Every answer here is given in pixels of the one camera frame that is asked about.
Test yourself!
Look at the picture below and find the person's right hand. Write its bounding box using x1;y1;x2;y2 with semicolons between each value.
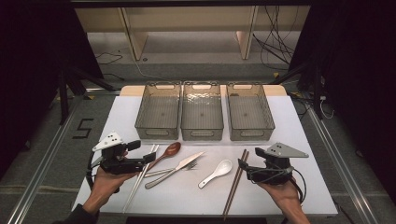
257;177;302;216

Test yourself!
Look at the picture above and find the black metal stand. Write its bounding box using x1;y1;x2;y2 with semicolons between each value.
270;59;325;120
57;64;117;125

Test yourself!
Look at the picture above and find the long aluminium floor rail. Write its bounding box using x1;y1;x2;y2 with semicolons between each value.
6;102;80;224
306;104;380;224

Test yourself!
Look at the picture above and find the thin black floor cable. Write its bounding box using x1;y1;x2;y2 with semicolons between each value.
93;50;125;82

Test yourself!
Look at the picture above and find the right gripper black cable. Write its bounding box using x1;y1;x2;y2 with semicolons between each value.
248;166;308;204

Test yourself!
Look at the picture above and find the black curtain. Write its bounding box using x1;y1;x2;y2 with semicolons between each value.
288;0;396;203
0;0;105;178

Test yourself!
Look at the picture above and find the light wooden desk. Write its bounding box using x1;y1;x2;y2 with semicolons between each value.
74;5;312;62

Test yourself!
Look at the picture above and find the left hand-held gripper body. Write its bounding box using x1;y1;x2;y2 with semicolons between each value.
92;130;148;175

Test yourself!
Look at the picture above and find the transparent grey plastic bin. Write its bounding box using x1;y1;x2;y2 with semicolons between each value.
226;81;276;142
180;80;225;142
134;81;182;141

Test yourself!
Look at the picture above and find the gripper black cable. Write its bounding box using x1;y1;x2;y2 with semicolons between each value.
248;166;308;204
85;151;106;191

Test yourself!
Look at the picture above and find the white ceramic spoon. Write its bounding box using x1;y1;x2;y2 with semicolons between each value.
198;159;233;189

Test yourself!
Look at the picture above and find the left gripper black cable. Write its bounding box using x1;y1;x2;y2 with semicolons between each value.
85;151;106;191

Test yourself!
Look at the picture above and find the person's left hand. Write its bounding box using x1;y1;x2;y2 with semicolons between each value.
88;165;138;209

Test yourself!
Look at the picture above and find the white plug with cable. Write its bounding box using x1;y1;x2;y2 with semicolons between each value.
318;95;335;120

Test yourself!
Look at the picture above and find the silver metal table knife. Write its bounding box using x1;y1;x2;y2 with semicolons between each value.
144;151;205;190

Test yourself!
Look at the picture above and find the bundle of black cables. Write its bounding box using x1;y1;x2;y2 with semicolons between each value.
251;5;301;72

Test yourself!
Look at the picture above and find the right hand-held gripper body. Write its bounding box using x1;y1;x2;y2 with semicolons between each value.
246;142;310;187

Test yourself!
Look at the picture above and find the short aluminium floor rail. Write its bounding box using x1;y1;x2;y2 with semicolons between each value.
84;87;122;96

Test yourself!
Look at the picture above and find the brown wooden spoon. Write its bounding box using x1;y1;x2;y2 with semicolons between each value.
146;141;182;172

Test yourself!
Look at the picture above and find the thin white floor cable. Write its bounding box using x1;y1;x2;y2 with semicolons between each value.
133;59;166;81

